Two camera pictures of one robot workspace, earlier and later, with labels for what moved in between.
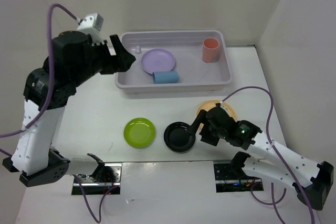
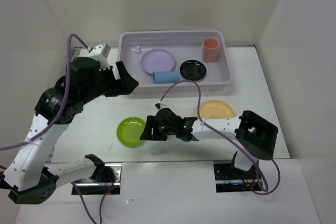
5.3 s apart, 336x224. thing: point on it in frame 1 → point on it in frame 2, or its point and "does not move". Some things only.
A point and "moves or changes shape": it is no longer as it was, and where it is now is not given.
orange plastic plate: x=207 y=105 does not move
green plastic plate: x=139 y=132 moves or changes shape
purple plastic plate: x=157 y=60 does not move
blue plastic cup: x=165 y=77 does not move
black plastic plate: x=179 y=137 → x=193 y=70
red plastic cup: x=210 y=50 does not move
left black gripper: x=121 y=62 → x=127 y=85
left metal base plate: x=100 y=182 does not move
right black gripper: x=205 y=137 → x=152 y=121
